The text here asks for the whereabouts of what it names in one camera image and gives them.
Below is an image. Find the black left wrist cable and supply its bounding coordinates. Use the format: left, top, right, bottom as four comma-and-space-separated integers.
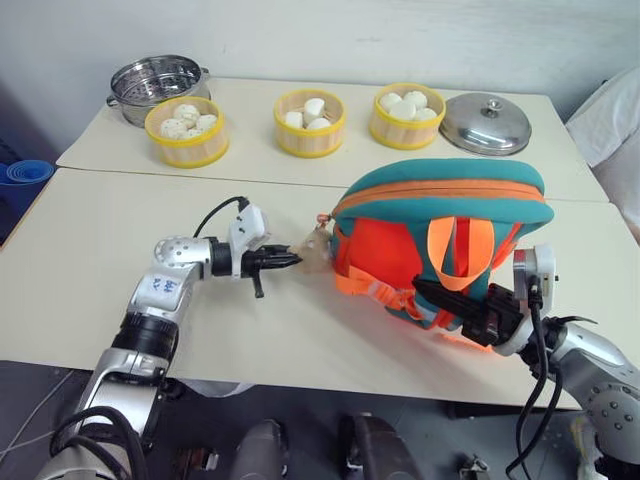
192, 195, 251, 239

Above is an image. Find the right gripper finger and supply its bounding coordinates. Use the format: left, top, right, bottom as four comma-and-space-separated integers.
411, 276, 494, 321
433, 302, 484, 332

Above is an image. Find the stainless steel steamer pot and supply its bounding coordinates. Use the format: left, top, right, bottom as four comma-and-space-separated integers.
105, 54, 213, 129

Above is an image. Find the bamboo steamer with speckled buns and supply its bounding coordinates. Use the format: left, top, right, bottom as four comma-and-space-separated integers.
144, 96, 231, 169

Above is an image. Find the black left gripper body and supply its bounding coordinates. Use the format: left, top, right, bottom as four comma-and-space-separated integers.
239, 246, 274, 300

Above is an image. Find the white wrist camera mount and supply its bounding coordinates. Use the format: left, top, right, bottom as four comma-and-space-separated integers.
227, 202, 272, 252
492, 242, 559, 357

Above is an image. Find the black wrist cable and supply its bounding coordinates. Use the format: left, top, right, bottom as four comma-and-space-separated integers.
504, 279, 562, 480
192, 195, 251, 239

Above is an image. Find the white cloth under table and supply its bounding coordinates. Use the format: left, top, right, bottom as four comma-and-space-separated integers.
188, 378, 257, 400

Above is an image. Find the orange and teal backpack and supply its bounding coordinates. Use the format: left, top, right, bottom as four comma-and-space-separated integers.
329, 158, 556, 354

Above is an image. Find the white fabric bag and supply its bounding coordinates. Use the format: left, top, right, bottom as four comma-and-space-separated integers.
564, 64, 640, 169

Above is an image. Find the bamboo steamer with four buns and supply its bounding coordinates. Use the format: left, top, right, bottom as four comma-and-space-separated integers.
368, 82, 447, 150

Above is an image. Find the tan zipper pull charm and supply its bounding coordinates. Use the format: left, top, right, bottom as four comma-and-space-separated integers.
298, 213, 334, 275

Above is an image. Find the dark rounded shape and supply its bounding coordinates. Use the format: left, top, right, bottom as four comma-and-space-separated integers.
233, 418, 290, 480

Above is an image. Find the thin white floor cable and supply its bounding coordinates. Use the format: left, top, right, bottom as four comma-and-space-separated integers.
0, 369, 74, 454

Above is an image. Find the stainless steel pot lid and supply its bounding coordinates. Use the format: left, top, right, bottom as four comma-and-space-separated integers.
438, 93, 533, 157

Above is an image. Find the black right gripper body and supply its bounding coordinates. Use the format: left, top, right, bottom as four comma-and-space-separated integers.
460, 282, 527, 352

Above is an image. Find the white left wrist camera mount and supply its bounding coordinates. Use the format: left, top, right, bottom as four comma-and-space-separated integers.
227, 202, 272, 252

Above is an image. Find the black upper arm cable bundle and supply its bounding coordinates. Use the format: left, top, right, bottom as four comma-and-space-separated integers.
48, 404, 151, 480

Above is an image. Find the bamboo steamer with three buns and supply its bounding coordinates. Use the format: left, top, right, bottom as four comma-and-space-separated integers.
272, 89, 347, 159

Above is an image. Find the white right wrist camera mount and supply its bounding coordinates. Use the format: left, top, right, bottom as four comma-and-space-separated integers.
492, 242, 559, 357

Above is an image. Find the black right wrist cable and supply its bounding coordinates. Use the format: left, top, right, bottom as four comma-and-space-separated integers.
504, 279, 562, 480

